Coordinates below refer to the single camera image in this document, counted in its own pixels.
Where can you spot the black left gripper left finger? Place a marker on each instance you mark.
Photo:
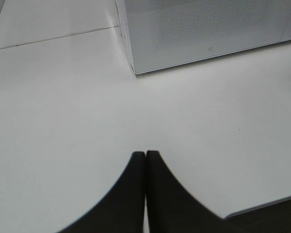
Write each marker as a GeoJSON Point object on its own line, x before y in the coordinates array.
{"type": "Point", "coordinates": [122, 209]}

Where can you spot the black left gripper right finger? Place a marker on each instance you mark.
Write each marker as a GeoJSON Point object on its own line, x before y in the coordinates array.
{"type": "Point", "coordinates": [170, 208]}

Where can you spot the white microwave oven body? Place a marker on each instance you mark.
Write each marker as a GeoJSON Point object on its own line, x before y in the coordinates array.
{"type": "Point", "coordinates": [123, 29]}

